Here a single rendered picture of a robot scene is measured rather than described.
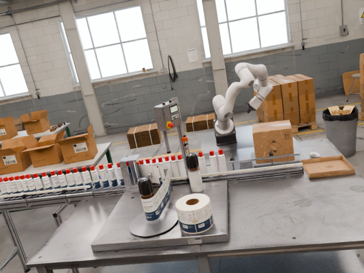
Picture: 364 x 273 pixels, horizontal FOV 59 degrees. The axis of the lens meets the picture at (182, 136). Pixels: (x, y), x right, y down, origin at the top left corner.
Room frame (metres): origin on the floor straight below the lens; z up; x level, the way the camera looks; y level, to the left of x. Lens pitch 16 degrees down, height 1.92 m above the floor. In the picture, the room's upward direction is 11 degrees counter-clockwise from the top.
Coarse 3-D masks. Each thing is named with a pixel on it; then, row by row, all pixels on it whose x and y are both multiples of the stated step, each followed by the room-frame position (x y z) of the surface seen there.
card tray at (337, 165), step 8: (304, 160) 2.30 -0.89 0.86; (312, 160) 2.29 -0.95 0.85; (320, 160) 2.28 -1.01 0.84; (328, 160) 2.27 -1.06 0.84; (336, 160) 2.24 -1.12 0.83; (344, 160) 2.19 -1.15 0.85; (304, 168) 2.21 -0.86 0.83; (312, 168) 2.19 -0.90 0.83; (320, 168) 2.16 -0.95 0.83; (328, 168) 2.14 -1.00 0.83; (336, 168) 2.11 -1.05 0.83; (344, 168) 2.09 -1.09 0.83; (352, 168) 2.00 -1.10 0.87; (312, 176) 2.05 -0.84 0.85; (320, 176) 2.04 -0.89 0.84; (328, 176) 2.03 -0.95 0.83
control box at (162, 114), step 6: (168, 102) 2.48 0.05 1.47; (174, 102) 2.45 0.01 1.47; (156, 108) 2.40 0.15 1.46; (162, 108) 2.35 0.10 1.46; (168, 108) 2.39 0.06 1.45; (156, 114) 2.41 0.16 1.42; (162, 114) 2.36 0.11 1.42; (168, 114) 2.39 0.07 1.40; (156, 120) 2.42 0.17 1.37; (162, 120) 2.36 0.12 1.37; (168, 120) 2.38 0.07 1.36; (174, 120) 2.42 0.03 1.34; (180, 120) 2.46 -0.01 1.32; (162, 126) 2.37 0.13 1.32; (168, 126) 2.37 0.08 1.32; (174, 126) 2.41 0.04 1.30
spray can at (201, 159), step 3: (198, 153) 2.32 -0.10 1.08; (201, 153) 2.31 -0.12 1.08; (201, 156) 2.30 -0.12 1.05; (198, 159) 2.31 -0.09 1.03; (201, 159) 2.30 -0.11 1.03; (204, 159) 2.30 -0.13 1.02; (201, 162) 2.30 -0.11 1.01; (204, 162) 2.30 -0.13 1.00; (201, 165) 2.30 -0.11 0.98; (204, 165) 2.30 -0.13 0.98; (201, 168) 2.30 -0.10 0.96; (204, 168) 2.30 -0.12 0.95; (201, 171) 2.30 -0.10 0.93; (204, 171) 2.30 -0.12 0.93; (204, 177) 2.30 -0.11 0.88
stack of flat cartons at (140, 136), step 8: (136, 128) 6.68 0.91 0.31; (144, 128) 6.55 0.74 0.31; (152, 128) 6.42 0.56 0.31; (128, 136) 6.32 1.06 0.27; (136, 136) 6.32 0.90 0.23; (144, 136) 6.32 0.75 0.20; (152, 136) 6.32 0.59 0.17; (160, 136) 6.66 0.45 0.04; (136, 144) 6.32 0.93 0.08; (144, 144) 6.32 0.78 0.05; (152, 144) 6.30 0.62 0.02
